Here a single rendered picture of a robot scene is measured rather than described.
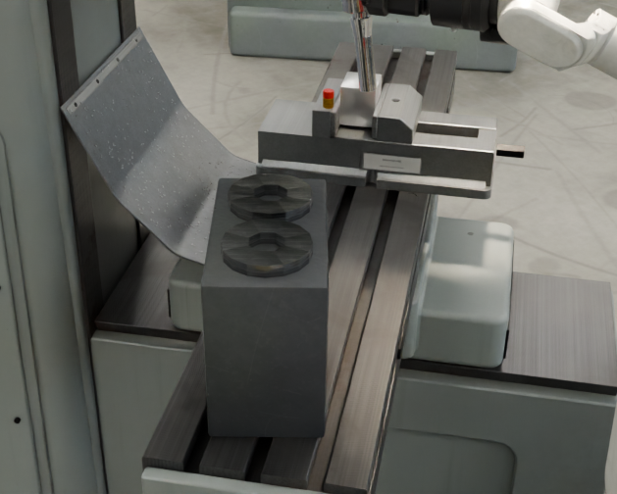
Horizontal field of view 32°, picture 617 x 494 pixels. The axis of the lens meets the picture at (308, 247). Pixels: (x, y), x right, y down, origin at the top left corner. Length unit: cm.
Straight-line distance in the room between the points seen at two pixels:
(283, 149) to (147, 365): 39
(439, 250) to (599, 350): 28
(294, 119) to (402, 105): 17
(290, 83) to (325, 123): 277
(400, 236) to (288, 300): 46
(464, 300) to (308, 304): 55
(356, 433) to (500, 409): 49
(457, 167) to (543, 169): 220
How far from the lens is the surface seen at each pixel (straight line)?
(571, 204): 353
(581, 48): 135
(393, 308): 130
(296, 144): 156
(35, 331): 161
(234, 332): 102
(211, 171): 169
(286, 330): 102
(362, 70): 146
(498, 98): 425
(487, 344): 151
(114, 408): 172
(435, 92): 189
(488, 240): 166
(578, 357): 160
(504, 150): 158
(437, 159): 154
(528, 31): 134
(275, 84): 429
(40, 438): 173
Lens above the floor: 166
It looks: 31 degrees down
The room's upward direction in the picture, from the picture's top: 1 degrees clockwise
